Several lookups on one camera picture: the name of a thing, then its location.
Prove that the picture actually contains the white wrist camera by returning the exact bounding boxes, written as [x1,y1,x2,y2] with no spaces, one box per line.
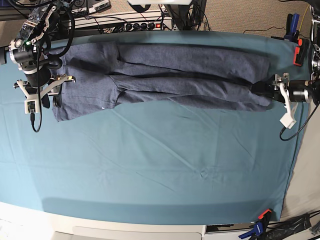
[24,99,40,114]
[279,112,297,129]

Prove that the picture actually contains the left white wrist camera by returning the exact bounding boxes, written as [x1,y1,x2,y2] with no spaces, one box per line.
[279,112,297,129]

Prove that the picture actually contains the white power strip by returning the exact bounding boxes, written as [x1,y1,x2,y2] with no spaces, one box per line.
[106,18,173,33]

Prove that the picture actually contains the white overhead camera mount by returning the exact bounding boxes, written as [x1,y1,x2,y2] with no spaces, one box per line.
[127,0,192,5]

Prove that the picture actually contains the camera black cable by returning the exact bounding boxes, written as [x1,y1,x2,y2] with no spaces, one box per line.
[279,102,320,141]
[29,49,43,133]

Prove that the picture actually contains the orange black clamp top right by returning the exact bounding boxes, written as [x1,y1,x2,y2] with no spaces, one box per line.
[293,38,310,67]

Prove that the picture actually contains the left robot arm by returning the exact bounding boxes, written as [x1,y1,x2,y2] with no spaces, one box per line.
[250,0,320,122]

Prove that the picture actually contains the black clamp left edge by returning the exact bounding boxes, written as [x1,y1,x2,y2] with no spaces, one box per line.
[0,46,9,65]

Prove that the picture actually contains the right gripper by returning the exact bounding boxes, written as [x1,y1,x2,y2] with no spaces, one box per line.
[13,67,76,109]

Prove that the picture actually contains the teal table cloth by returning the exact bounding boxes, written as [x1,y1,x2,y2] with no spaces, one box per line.
[0,30,318,223]

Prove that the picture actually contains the blue-grey heathered T-shirt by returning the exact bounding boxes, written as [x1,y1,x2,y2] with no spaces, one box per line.
[52,42,271,122]

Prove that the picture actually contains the orange blue clamp bottom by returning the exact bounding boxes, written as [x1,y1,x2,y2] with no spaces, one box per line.
[238,208,273,240]

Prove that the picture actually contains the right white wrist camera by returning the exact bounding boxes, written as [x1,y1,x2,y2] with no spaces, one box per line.
[24,99,40,114]

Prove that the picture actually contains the black plastic bag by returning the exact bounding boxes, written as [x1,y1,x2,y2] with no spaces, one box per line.
[265,213,312,240]

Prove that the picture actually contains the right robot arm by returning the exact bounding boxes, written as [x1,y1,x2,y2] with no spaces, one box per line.
[8,0,76,113]

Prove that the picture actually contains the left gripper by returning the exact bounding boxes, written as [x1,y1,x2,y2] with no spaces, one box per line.
[250,72,297,118]

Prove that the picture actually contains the yellow cable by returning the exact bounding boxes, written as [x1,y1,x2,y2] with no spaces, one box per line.
[298,0,314,30]

